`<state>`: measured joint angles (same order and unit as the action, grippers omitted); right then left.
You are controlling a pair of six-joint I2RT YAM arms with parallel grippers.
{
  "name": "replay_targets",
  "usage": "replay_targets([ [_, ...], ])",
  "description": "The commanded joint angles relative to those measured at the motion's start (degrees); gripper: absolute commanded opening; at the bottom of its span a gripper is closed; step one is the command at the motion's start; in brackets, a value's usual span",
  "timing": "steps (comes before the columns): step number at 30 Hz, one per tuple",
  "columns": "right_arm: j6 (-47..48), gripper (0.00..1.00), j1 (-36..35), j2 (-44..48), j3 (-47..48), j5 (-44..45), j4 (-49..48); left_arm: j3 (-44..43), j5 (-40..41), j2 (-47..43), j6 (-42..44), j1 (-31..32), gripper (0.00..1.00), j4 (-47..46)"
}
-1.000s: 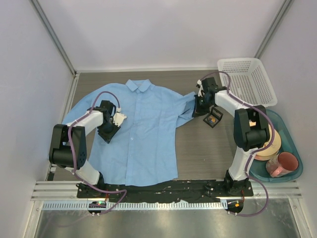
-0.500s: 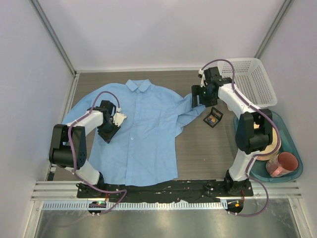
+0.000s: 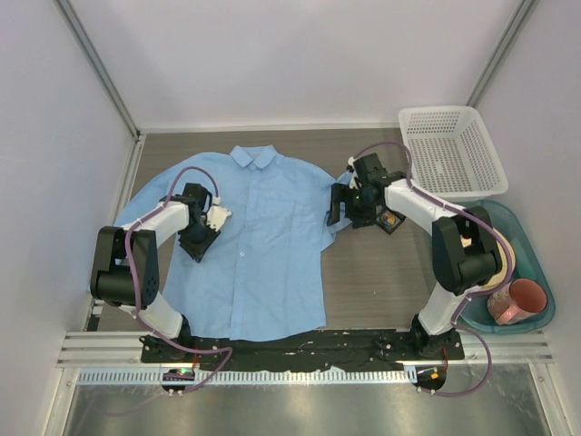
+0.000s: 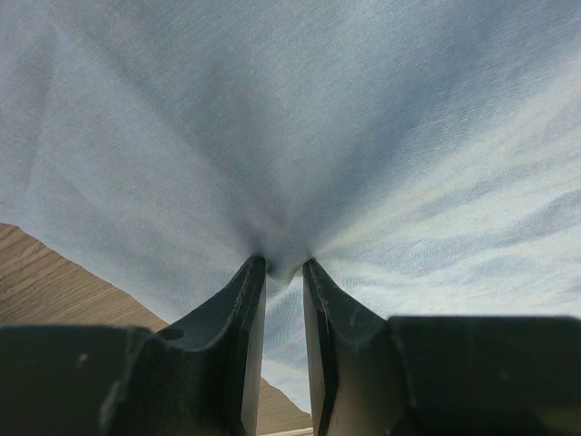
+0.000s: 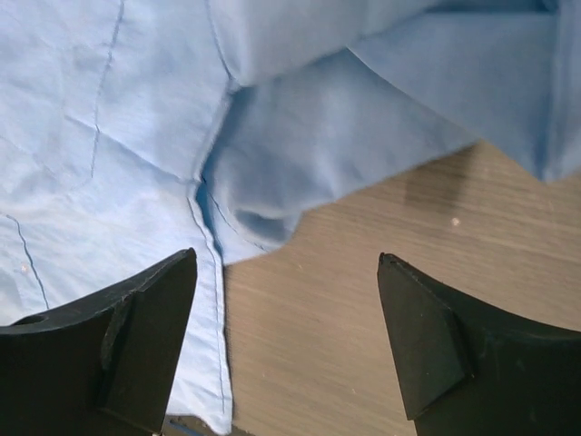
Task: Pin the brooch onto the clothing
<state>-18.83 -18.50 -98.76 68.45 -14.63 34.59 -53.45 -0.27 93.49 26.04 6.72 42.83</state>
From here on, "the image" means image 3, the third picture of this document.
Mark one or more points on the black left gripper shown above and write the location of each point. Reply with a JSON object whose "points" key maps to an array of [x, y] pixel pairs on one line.
{"points": [[197, 251]]}

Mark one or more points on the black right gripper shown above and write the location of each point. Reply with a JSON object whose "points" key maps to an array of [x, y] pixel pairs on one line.
{"points": [[342, 193]]}

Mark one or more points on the light blue button shirt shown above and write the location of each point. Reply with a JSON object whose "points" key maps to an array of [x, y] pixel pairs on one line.
{"points": [[261, 279]]}

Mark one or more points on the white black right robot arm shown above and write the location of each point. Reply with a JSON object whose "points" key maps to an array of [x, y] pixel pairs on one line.
{"points": [[404, 196]]}

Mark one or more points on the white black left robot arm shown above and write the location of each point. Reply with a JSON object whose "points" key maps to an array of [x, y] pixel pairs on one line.
{"points": [[126, 271]]}

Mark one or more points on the black brooch box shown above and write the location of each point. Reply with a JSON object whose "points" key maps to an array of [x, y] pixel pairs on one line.
{"points": [[389, 221]]}

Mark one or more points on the white plastic mesh basket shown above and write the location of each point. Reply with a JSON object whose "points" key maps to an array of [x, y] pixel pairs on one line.
{"points": [[453, 155]]}

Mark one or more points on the cream bird pattern plate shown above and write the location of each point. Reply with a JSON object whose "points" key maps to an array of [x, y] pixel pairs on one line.
{"points": [[508, 263]]}

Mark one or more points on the teal plastic tray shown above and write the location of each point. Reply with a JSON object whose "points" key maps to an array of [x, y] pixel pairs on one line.
{"points": [[471, 263]]}

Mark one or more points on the pink ceramic mug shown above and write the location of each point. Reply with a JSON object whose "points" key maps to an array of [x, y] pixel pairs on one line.
{"points": [[517, 301]]}

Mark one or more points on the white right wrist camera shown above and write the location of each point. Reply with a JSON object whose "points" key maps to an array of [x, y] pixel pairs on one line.
{"points": [[353, 184]]}

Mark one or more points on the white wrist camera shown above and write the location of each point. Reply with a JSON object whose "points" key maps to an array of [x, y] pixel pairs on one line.
{"points": [[217, 215], [353, 184]]}

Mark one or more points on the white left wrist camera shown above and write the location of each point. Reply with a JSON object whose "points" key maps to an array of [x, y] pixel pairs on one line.
{"points": [[217, 215]]}

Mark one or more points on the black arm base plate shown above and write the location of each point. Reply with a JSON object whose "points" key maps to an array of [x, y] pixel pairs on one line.
{"points": [[350, 350]]}

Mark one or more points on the white slotted cable duct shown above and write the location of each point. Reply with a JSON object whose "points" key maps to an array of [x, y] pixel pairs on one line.
{"points": [[179, 376]]}

